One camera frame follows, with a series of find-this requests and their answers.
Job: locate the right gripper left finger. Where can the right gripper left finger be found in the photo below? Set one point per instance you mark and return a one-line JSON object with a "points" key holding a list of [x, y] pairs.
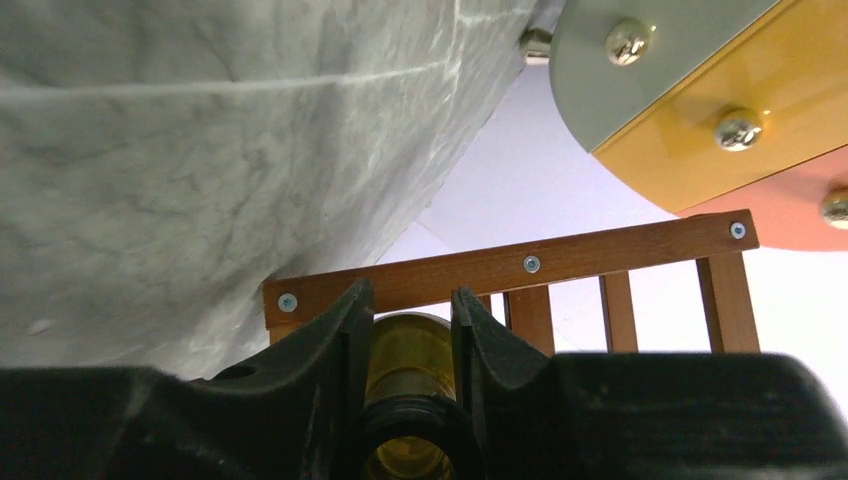
{"points": [[278, 414]]}

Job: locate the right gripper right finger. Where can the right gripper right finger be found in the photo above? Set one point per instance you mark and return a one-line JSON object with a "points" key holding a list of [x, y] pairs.
{"points": [[636, 416]]}

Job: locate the dark bottle white label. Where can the dark bottle white label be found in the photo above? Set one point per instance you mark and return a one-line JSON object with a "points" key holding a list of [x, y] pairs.
{"points": [[411, 425]]}

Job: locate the brown wooden wine rack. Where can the brown wooden wine rack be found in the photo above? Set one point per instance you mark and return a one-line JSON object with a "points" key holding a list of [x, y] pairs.
{"points": [[523, 273]]}

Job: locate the cream round drawer cabinet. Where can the cream round drawer cabinet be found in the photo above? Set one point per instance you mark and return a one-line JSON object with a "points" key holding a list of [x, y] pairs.
{"points": [[708, 106]]}

